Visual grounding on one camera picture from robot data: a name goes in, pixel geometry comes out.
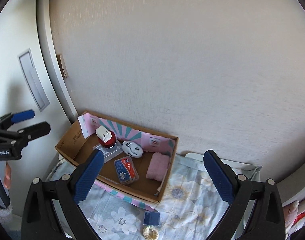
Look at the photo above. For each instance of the pink folded towel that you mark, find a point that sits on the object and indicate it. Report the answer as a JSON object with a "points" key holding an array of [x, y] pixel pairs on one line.
{"points": [[158, 166]]}

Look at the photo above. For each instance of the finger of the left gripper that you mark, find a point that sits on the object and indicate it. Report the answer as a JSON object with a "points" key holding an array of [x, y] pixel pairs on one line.
{"points": [[7, 120], [25, 135]]}

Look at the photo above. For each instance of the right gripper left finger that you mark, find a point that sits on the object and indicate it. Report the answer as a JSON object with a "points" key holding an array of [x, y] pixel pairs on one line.
{"points": [[40, 220]]}

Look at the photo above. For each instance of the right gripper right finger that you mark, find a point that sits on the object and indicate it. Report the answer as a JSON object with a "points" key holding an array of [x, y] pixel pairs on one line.
{"points": [[266, 220]]}

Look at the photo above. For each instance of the clear box blue red label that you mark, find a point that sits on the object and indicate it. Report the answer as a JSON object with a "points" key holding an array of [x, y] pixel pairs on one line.
{"points": [[126, 171]]}

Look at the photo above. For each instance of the white fluffy left sleeve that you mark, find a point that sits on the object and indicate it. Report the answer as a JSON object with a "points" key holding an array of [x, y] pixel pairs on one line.
{"points": [[6, 217]]}

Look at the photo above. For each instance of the person's left hand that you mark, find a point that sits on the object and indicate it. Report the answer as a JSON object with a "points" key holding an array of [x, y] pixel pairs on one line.
{"points": [[5, 170]]}

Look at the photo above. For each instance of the wooden wall plate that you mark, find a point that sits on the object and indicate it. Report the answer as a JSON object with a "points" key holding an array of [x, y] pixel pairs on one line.
{"points": [[62, 66]]}

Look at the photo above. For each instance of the red lid clear jar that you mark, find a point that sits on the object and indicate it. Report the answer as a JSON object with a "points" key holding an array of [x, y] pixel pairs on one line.
{"points": [[111, 149]]}

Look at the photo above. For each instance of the white black earphone pouch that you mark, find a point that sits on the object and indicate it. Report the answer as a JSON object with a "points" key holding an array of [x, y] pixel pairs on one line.
{"points": [[132, 149]]}

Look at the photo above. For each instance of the pink lined cardboard box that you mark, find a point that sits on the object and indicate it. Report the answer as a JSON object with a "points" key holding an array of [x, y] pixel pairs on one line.
{"points": [[77, 144]]}

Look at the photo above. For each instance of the cream fluffy scrunchie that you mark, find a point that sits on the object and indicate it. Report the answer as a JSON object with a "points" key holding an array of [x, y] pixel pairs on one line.
{"points": [[150, 232]]}

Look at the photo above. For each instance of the small blue box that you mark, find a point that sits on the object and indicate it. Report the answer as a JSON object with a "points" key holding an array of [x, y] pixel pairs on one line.
{"points": [[151, 218]]}

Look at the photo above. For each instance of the white plug charger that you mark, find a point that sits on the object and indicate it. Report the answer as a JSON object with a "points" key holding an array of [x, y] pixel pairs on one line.
{"points": [[103, 134]]}

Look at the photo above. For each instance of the floral bed sheet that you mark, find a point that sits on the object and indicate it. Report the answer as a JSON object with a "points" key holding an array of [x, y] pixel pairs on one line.
{"points": [[190, 207]]}

